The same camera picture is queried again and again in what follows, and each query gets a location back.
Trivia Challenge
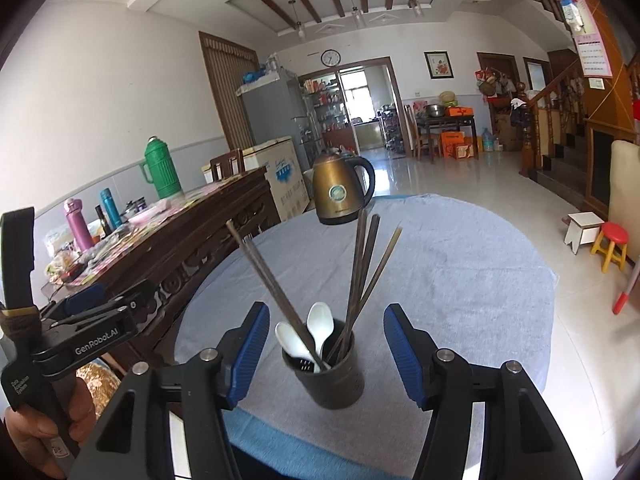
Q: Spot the red yellow plastic stool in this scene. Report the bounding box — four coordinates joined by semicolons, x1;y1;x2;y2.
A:
590;221;629;274

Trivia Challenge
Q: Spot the wooden stair railing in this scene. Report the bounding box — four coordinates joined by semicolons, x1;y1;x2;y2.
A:
521;60;585;179

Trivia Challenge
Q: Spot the person's left hand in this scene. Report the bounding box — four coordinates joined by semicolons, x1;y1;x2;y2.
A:
3;377;98;480

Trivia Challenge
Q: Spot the dark metal chopstick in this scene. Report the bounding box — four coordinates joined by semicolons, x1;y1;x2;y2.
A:
242;234;330;373
337;214;380;361
226;219;327;374
335;226;402;362
343;209;368;349

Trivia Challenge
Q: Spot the white small wooden stool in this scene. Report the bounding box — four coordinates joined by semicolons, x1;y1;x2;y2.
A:
564;211;604;255

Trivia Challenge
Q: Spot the white plastic spoon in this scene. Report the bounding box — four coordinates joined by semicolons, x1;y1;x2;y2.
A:
274;322;320;373
307;301;334;358

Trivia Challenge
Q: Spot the teal water bottle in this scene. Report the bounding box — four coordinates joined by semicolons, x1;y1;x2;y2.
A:
100;188;122;230

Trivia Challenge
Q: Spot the light blue table cloth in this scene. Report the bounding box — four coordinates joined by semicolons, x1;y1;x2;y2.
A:
174;194;556;479

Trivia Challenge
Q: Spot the green thermos jug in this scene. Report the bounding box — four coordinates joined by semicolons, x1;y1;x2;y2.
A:
140;136;182;198

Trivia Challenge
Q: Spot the pink water bottle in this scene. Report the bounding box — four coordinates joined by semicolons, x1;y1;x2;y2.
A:
64;198;94;252

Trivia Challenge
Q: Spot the dark wooden side table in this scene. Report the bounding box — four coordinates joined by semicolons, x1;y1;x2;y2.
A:
410;113;478;162

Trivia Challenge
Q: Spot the dark carved wooden sideboard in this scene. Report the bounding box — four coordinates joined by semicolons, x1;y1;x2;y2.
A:
43;167;280;370

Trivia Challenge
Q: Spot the dark grey utensil holder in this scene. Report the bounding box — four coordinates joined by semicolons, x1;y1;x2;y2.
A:
281;335;364;410

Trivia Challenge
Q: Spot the wall calendar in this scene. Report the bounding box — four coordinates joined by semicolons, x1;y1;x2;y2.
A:
573;0;613;78

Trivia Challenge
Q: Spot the framed wall picture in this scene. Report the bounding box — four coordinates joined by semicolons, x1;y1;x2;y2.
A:
424;51;454;79

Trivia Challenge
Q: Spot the grey refrigerator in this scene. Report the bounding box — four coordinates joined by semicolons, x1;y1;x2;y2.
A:
235;68;312;171

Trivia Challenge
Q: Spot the red handled mop stick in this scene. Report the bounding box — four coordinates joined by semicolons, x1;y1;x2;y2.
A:
612;260;640;315

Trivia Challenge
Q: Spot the bronze electric kettle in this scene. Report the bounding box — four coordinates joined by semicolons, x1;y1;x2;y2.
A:
312;152;375;226

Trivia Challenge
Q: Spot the round wall clock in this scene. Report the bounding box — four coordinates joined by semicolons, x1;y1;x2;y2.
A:
320;49;342;68

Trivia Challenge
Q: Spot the dark wooden chair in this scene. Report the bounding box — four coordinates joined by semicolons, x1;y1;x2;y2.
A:
209;150;245;182

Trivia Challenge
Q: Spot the cream leather armchair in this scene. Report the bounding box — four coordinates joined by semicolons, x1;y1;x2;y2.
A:
608;140;640;262

